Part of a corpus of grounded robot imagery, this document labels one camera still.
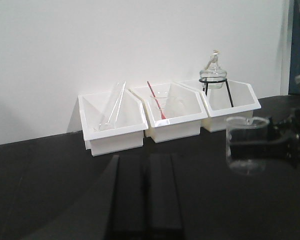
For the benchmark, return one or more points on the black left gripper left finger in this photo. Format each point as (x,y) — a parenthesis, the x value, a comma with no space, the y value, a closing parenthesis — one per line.
(127,215)

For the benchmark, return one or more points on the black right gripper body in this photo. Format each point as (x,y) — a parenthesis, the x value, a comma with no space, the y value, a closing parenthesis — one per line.
(289,129)

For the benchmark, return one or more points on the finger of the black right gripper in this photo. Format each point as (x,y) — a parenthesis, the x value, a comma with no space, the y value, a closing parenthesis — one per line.
(274,147)

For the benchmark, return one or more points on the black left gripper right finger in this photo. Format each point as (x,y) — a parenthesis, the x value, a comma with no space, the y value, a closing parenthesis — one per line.
(164,219)

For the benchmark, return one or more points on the clear glass beaker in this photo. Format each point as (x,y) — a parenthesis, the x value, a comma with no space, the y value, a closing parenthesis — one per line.
(244,139)

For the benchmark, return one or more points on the small glass beaker in bin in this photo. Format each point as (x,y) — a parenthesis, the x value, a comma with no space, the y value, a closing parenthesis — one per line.
(162,97)

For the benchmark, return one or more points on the right white storage bin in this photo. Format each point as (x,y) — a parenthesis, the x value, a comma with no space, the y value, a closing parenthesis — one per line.
(217,103)

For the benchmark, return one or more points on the white storage bin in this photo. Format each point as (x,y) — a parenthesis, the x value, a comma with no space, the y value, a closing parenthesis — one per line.
(129,127)
(184,112)
(217,103)

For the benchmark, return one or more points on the glass alcohol lamp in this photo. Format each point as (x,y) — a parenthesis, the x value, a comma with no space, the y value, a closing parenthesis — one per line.
(212,75)

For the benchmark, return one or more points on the red stirring rod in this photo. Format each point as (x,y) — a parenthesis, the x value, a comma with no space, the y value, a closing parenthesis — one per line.
(163,117)

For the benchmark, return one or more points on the left white storage bin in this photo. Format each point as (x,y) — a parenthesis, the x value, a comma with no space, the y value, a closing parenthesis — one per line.
(129,127)

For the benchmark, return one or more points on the middle white storage bin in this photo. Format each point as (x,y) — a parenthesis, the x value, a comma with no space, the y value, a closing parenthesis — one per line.
(184,112)

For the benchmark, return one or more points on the clear glass test tube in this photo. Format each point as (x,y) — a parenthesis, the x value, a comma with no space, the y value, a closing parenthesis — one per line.
(103,125)

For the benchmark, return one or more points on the black wire tripod stand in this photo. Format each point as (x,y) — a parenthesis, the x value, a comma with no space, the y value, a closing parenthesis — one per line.
(228,92)

